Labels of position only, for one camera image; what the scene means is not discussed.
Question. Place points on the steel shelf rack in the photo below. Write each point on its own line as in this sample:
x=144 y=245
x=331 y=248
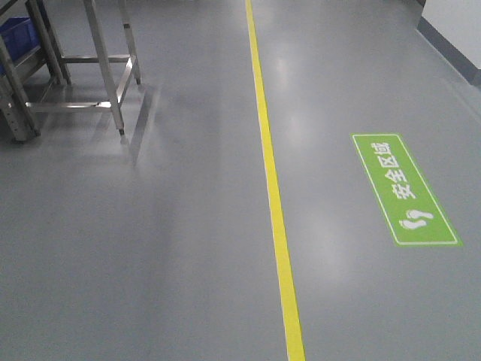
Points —
x=16 y=107

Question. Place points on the yellow floor line tape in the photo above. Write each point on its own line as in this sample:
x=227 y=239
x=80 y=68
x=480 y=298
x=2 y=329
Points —
x=288 y=298

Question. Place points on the green safety floor sign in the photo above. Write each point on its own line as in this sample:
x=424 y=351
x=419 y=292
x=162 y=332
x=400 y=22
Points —
x=413 y=214

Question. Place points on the blue plastic bin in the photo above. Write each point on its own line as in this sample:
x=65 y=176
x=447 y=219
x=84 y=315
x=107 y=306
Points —
x=19 y=36

